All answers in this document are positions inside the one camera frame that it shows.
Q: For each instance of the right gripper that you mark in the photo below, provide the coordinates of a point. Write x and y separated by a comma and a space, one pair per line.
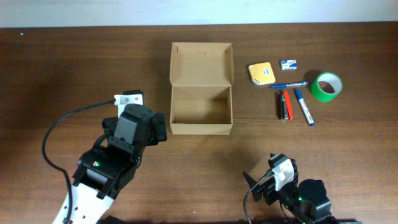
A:
265, 191

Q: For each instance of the yellow sticky note pad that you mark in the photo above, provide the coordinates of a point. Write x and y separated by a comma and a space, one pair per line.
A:
261, 73

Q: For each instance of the green tape roll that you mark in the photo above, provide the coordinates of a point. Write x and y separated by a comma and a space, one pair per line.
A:
326, 86

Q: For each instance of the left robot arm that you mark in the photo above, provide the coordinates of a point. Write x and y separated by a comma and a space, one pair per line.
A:
111, 163

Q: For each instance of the blue white marker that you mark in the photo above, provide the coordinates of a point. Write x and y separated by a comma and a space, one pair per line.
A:
304, 107

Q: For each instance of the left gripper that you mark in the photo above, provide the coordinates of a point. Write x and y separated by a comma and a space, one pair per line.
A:
159, 126

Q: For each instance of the brown cardboard box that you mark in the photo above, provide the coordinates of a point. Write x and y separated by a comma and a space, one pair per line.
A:
201, 76

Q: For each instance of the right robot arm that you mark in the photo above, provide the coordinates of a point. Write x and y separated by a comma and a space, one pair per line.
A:
306, 201

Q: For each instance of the small white blue box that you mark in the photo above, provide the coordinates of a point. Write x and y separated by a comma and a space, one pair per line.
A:
288, 64

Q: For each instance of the blue ballpoint pen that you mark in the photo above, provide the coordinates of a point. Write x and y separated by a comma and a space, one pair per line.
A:
289, 85

